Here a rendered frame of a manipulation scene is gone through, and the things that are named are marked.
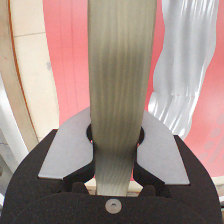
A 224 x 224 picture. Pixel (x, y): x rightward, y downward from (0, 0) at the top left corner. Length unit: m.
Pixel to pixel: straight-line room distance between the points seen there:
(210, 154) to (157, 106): 0.17
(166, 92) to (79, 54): 0.12
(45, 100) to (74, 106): 0.04
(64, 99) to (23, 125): 0.08
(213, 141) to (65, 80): 0.27
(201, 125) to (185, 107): 0.06
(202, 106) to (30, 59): 0.25
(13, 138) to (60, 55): 0.14
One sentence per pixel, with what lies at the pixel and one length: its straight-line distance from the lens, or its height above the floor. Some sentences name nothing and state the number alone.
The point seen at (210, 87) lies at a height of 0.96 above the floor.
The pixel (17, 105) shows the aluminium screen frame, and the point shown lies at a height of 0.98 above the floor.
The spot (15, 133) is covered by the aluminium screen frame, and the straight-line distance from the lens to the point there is 0.23.
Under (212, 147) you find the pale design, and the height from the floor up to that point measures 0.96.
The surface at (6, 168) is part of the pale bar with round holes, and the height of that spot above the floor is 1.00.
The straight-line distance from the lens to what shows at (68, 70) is 0.18.
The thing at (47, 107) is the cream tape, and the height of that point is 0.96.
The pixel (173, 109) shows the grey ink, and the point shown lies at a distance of 0.19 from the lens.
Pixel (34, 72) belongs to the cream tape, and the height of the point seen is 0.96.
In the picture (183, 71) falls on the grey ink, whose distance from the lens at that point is 0.18.
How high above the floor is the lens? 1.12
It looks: 60 degrees down
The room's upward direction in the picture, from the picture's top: 175 degrees counter-clockwise
